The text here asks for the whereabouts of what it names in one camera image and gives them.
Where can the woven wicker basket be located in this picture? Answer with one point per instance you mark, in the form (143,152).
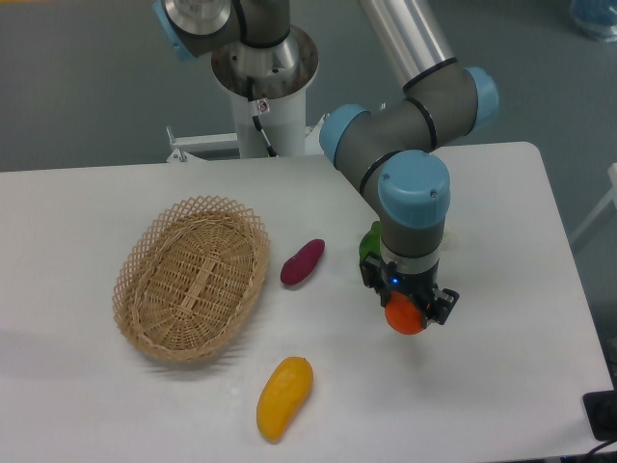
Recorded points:
(192,279)

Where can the black device at table edge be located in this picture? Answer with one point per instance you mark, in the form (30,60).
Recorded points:
(600,408)

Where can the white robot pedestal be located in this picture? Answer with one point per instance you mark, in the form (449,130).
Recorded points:
(267,89)

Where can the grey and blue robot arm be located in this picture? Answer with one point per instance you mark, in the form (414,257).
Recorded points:
(387,155)

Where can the purple toy sweet potato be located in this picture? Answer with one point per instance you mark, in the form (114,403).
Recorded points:
(299,267)

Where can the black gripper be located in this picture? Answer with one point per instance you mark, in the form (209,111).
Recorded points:
(436,303)

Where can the white frame at right edge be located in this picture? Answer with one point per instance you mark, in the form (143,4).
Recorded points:
(598,216)

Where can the green toy bok choy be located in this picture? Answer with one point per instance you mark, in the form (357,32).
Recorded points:
(370,243)

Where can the orange toy fruit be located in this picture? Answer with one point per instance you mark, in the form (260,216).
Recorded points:
(402,315)

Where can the yellow toy mango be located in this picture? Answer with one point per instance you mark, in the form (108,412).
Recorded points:
(282,397)

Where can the white metal mounting bracket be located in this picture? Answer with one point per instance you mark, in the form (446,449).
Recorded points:
(226,146)

